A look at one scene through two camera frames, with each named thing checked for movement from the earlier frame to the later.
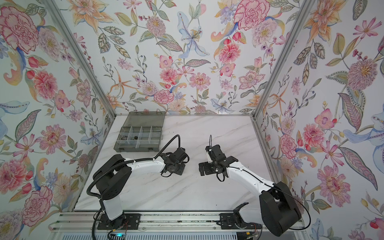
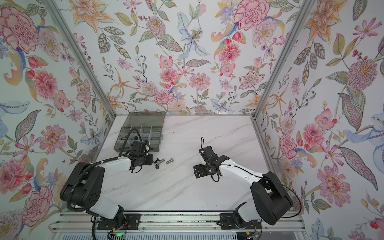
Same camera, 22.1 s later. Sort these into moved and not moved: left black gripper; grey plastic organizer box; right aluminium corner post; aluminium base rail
Moved: left black gripper
Not moved: grey plastic organizer box; right aluminium corner post; aluminium base rail
